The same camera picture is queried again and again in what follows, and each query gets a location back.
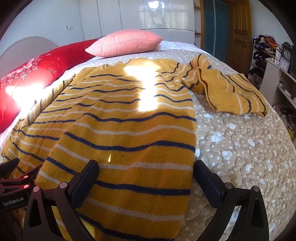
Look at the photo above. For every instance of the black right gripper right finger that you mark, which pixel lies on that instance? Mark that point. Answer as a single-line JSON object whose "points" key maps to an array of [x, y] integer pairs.
{"points": [[251, 222]]}

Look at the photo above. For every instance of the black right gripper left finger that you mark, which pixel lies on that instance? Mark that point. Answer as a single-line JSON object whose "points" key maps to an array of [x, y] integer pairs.
{"points": [[40, 222]]}

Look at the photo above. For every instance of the yellow striped knit sweater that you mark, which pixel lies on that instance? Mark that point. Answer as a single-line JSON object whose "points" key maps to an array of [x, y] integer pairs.
{"points": [[137, 120]]}

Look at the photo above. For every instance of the red floral long pillow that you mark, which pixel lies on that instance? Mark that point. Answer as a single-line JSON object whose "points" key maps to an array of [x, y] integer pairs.
{"points": [[22, 83]]}

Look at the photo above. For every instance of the white curved headboard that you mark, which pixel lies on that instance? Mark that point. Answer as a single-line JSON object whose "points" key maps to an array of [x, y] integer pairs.
{"points": [[25, 49]]}

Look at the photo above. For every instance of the white open shelf unit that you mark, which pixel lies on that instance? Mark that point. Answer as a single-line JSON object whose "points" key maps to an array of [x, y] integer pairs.
{"points": [[276, 85]]}

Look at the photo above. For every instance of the small purple alarm clock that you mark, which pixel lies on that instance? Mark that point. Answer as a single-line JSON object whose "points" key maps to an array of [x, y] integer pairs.
{"points": [[284, 64]]}

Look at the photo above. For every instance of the pink square pillow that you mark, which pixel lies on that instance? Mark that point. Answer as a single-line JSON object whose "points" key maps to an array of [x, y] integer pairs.
{"points": [[124, 42]]}

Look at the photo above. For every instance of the dark mantel clock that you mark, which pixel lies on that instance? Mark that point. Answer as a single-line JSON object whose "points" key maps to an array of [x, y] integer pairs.
{"points": [[286, 52]]}

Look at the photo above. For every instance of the brown wooden door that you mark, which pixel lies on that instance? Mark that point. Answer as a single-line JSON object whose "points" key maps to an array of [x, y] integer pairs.
{"points": [[239, 47]]}

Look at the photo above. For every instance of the white glossy wardrobe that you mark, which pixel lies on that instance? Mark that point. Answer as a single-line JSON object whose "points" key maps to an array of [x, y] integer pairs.
{"points": [[172, 20]]}

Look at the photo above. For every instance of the white wall socket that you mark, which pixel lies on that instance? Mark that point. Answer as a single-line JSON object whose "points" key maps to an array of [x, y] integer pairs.
{"points": [[68, 28]]}

